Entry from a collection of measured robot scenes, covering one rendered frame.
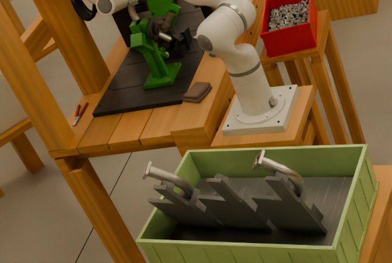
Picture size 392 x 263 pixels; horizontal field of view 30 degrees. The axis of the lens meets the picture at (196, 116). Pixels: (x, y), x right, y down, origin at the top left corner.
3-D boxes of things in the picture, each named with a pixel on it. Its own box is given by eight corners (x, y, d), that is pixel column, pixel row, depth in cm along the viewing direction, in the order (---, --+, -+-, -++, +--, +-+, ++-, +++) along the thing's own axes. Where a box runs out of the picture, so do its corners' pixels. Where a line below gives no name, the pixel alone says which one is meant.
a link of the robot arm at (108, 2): (104, 3, 296) (124, 13, 294) (90, 10, 284) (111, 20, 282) (110, -16, 292) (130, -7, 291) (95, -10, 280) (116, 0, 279)
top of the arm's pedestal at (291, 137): (315, 93, 272) (312, 84, 270) (297, 148, 249) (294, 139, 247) (237, 101, 287) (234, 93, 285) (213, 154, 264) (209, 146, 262)
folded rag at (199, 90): (198, 104, 278) (196, 97, 276) (183, 101, 283) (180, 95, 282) (213, 88, 283) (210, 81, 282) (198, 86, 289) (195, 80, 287)
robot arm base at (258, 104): (293, 91, 265) (279, 50, 255) (272, 126, 253) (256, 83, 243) (247, 91, 275) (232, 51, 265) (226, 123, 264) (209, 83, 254)
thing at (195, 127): (282, -28, 385) (273, -54, 377) (217, 157, 272) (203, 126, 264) (256, -22, 391) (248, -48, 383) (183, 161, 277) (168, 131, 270)
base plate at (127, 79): (241, -27, 369) (240, -31, 368) (185, 103, 286) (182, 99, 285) (167, -10, 386) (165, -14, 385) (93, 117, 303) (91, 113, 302)
